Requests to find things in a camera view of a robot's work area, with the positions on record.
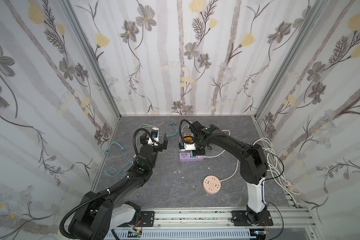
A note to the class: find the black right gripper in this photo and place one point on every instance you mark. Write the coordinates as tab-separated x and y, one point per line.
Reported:
195	150

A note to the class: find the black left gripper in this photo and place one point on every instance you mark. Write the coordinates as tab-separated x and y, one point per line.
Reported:
161	144

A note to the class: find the purple power strip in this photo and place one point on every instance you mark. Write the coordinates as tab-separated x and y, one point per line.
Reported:
188	157

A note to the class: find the pink round power strip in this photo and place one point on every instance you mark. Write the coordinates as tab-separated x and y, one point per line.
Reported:
211	185

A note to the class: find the orange power strip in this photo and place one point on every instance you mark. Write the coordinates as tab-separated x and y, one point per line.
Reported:
188	137

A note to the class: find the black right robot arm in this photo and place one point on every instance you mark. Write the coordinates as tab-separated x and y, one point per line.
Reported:
252	162

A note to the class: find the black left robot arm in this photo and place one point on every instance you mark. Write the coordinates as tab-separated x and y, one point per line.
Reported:
96	215

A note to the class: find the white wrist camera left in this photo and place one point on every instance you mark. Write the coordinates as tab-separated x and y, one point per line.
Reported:
154	139

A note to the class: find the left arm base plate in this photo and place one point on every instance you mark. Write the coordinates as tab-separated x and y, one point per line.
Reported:
143	219

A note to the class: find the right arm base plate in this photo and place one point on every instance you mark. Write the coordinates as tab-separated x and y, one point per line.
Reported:
242	219

